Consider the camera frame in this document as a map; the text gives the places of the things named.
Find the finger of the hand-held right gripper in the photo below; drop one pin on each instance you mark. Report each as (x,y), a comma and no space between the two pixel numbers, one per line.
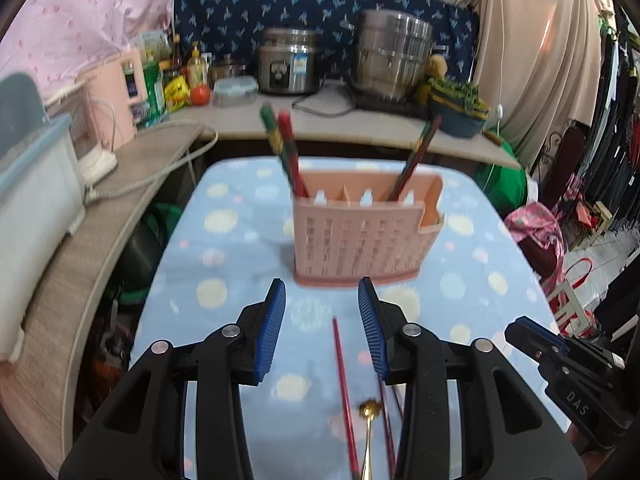
(530,337)

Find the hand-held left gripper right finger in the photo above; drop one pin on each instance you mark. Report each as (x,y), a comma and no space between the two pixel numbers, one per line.
(375,335)

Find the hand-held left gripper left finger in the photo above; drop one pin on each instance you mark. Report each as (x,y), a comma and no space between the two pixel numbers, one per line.
(267,340)

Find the gold flower-shaped spoon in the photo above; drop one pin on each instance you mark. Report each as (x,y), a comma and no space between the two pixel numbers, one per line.
(371,410)

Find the pink perforated utensil holder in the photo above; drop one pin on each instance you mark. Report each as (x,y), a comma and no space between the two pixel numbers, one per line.
(360,240)

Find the red and green chopsticks pair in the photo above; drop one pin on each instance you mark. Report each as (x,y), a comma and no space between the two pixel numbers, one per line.
(275,135)

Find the white stool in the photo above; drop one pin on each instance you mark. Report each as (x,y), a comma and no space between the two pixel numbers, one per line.
(570,305)

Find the blue dotted tablecloth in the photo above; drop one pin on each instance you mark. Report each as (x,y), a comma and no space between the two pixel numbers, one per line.
(235,260)

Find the pink floral cloth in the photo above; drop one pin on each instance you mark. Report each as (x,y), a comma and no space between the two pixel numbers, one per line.
(532,225)

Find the green bag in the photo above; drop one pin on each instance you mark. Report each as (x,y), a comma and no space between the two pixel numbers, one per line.
(502,180)

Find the dark chair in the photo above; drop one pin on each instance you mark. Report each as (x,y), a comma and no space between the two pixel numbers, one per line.
(565,160)

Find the wooden counter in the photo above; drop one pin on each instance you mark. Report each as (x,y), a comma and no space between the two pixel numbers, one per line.
(100,240)

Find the blue basin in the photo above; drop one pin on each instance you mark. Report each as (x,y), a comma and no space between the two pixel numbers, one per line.
(457,120)

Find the hanging clothes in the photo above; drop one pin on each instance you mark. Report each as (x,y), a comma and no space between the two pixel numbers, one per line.
(617,125)

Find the black induction cooker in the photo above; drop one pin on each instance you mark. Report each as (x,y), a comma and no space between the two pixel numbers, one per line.
(380,102)

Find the white countertop appliance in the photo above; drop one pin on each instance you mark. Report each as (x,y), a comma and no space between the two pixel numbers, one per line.
(95,160)

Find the clear food container blue lid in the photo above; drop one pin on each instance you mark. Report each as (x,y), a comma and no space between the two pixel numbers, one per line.
(235,91)

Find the red tomato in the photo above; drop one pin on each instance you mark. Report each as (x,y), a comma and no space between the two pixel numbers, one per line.
(200,95)

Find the green leafy vegetables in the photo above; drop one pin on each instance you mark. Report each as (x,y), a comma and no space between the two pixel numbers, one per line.
(460,92)

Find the yellow snack packet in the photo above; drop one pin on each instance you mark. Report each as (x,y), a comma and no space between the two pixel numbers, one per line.
(176,95)

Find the white storage box blue lid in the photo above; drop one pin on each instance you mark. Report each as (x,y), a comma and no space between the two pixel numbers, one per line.
(35,210)

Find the green canister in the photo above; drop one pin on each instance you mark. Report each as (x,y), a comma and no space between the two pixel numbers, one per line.
(152,95)

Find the small steel pot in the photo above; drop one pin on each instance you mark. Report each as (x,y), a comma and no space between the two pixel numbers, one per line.
(227,67)

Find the steel rice cooker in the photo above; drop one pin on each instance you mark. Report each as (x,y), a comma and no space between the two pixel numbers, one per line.
(290,65)

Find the brown potato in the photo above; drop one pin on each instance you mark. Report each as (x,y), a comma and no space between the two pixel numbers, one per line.
(436,66)

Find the beige curtain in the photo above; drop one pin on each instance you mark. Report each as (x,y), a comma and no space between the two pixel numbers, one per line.
(540,60)

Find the yellow oil bottle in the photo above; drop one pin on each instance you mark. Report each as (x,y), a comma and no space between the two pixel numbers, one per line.
(197,67)

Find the pink kitchen appliance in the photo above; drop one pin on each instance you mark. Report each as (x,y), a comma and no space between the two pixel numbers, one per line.
(115,100)

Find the steel steamer pot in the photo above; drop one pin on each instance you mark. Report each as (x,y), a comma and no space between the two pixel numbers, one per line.
(392,50)

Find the dark sauce bottle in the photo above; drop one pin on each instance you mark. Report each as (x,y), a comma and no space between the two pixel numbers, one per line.
(176,55)

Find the white green carton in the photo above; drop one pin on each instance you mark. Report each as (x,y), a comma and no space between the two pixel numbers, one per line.
(152,45)

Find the navy floral cloth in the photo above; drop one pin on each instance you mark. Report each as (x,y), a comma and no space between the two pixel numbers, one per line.
(225,20)

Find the pink patterned curtain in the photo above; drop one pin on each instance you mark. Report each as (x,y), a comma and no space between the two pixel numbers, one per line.
(75,10)

